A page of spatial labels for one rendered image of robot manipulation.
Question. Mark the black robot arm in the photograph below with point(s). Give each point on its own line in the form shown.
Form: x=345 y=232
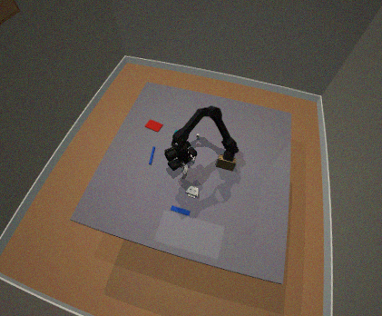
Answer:
x=182 y=135

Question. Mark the red flat square plate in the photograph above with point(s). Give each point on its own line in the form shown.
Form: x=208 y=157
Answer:
x=153 y=125

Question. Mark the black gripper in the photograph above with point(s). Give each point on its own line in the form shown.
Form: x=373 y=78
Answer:
x=175 y=164

